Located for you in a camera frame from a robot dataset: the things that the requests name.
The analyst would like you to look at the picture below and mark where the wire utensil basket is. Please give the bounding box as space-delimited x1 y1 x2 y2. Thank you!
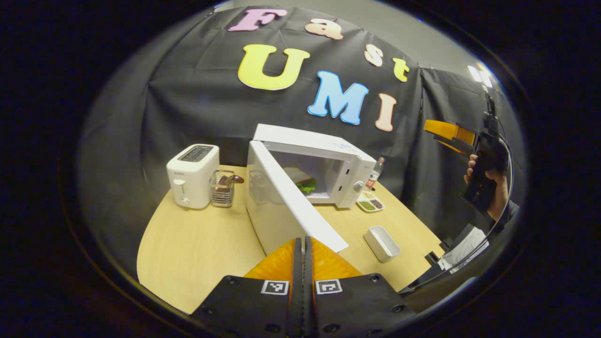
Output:
210 170 235 208

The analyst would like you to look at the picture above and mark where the white rectangular tray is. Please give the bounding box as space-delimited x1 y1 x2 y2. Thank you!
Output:
363 226 402 262

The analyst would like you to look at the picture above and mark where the bread and lettuce sandwich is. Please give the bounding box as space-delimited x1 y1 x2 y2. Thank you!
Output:
284 168 317 195

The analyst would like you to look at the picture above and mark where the white microwave oven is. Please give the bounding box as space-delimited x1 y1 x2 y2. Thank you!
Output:
245 123 377 256

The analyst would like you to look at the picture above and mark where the white crumpled cloth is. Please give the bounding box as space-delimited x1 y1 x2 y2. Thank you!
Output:
441 226 489 273

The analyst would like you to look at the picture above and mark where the white toaster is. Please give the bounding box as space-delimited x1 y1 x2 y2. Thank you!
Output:
166 144 220 210

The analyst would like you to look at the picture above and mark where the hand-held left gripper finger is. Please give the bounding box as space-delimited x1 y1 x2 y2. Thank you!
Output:
304 236 417 338
190 237 305 338

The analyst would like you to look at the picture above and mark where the clear water bottle red label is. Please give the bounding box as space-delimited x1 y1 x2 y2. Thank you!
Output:
365 157 385 191

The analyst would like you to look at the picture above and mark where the dark chair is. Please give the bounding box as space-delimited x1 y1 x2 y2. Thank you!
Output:
425 223 470 283

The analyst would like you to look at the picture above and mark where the white divided dish with beans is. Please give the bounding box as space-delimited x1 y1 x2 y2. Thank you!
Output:
356 190 385 213

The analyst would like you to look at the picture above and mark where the black backdrop cloth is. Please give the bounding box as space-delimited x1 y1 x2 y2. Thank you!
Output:
77 5 526 282

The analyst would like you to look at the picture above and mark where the ceiling light panel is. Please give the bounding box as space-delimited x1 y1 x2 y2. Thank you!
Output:
467 63 494 89

